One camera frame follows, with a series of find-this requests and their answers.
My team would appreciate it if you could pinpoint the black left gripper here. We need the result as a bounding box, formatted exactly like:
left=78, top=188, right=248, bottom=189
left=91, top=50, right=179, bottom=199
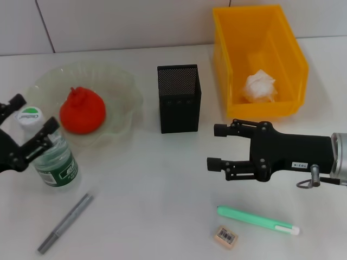
left=0, top=93, right=61, bottom=174

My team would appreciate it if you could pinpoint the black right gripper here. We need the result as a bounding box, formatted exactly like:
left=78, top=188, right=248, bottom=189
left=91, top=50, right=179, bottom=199
left=207, top=118, right=336, bottom=183

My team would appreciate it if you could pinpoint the red-orange toy orange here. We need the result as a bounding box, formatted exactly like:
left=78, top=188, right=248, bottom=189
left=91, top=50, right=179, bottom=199
left=59, top=86, right=107, bottom=135

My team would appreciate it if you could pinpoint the clear green-label water bottle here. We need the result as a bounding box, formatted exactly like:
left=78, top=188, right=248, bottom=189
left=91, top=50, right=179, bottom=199
left=16, top=105, right=79, bottom=190

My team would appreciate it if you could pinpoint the white paper ball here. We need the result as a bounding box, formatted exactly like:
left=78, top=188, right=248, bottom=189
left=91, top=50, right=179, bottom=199
left=240, top=69, right=279, bottom=103

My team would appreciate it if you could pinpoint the mint green pen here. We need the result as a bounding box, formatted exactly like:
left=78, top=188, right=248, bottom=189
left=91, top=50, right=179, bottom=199
left=216, top=205, right=301, bottom=236

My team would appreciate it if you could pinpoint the black mesh pen holder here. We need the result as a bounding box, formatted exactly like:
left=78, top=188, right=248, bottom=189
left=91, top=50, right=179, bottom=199
left=157, top=64, right=203, bottom=134

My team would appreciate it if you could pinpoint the green glass fruit plate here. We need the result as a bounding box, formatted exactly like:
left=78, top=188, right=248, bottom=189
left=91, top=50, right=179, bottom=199
left=20, top=61, right=144, bottom=150

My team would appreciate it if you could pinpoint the beige eraser with barcode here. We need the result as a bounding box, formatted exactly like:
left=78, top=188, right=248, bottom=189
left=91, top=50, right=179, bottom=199
left=212, top=225, right=240, bottom=250

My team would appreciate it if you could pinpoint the grey marker pen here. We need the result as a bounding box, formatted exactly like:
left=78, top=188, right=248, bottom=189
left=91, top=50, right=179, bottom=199
left=37, top=192, right=95, bottom=255

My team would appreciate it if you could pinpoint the yellow plastic bin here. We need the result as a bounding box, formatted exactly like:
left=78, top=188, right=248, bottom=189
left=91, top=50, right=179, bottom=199
left=212, top=4, right=310, bottom=120

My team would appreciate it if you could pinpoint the right gripper connector cable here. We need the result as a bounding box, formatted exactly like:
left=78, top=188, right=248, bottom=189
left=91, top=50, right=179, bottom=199
left=296, top=164, right=342, bottom=191

